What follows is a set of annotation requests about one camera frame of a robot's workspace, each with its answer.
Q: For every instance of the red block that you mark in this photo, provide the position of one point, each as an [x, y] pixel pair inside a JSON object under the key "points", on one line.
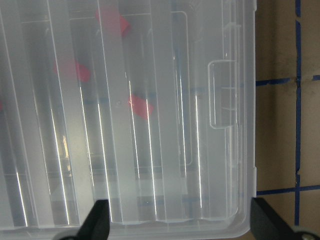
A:
{"points": [[140, 107], [112, 21], [72, 69]]}

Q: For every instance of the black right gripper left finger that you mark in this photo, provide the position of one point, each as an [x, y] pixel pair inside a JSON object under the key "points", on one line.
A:
{"points": [[97, 224]]}

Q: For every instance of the red block middle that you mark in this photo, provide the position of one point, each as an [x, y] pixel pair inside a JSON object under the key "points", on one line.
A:
{"points": [[72, 69]]}

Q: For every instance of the red block upper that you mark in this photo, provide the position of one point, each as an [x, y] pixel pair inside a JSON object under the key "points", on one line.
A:
{"points": [[112, 21]]}

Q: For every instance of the clear plastic box lid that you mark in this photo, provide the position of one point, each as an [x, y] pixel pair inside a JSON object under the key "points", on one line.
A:
{"points": [[186, 173]]}

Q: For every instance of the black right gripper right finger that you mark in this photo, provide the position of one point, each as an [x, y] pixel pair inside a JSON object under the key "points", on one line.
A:
{"points": [[266, 224]]}

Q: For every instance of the red block lower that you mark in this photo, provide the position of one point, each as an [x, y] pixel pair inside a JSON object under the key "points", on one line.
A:
{"points": [[140, 107]]}

